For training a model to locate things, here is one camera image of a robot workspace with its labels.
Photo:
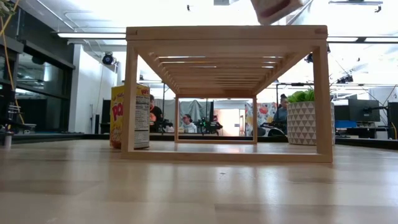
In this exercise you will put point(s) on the black tripod stand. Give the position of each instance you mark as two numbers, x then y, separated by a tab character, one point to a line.
164	123

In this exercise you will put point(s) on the ceiling light bar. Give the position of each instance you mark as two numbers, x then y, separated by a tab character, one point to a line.
93	35

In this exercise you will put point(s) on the black round wall camera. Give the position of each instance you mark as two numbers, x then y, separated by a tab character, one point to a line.
107	58

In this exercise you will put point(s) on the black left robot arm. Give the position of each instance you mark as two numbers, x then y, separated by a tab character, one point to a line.
15	124

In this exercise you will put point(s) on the black background robot arm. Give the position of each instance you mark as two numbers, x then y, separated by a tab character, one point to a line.
210	126

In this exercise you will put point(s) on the wooden slatted shelf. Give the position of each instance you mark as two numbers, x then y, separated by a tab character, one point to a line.
224	32

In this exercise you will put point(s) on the black office chair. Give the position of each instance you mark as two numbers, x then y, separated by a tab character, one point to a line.
273	132

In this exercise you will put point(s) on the succulent in white patterned pot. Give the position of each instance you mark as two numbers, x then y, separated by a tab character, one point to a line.
300	124

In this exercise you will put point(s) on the grey curtain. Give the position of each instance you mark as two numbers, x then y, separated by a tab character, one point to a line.
192	107

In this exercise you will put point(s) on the black cabinet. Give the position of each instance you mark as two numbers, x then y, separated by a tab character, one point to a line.
105	116

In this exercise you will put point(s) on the blue box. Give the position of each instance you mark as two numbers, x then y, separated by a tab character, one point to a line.
345	124

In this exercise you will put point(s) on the black computer monitor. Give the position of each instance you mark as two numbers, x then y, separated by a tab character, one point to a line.
393	119
363	110

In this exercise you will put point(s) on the bushy green plant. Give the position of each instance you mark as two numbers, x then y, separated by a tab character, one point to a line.
4	7

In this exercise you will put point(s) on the colourful patterned cloth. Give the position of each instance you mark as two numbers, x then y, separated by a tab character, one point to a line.
264	113

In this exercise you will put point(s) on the person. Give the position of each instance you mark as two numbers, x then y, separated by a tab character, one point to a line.
189	126
155	113
281	113

